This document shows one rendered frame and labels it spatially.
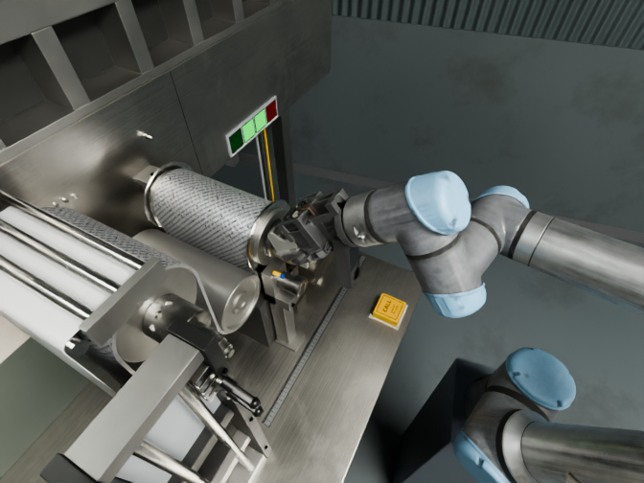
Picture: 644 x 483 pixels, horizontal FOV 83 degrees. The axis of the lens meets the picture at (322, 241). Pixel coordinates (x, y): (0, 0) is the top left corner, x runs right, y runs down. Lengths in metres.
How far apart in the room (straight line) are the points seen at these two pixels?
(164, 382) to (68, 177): 0.49
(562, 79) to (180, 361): 2.18
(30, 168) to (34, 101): 0.13
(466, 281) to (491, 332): 1.70
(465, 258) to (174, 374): 0.35
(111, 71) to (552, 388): 1.01
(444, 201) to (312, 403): 0.63
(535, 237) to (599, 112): 1.91
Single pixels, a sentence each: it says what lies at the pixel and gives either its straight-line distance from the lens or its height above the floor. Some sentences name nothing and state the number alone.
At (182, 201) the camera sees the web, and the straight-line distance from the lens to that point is 0.75.
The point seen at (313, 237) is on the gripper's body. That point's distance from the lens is 0.55.
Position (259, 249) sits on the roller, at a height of 1.27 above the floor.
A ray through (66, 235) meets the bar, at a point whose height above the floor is 1.45.
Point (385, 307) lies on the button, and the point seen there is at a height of 0.92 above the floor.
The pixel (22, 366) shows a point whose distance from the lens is 0.93.
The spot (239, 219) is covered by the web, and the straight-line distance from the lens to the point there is 0.68.
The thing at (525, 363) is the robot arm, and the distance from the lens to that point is 0.79.
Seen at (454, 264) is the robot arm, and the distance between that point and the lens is 0.47.
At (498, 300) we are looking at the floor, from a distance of 2.31.
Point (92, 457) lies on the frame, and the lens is 0.39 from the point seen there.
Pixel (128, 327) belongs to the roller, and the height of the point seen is 1.37.
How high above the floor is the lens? 1.78
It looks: 50 degrees down
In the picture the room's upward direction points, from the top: straight up
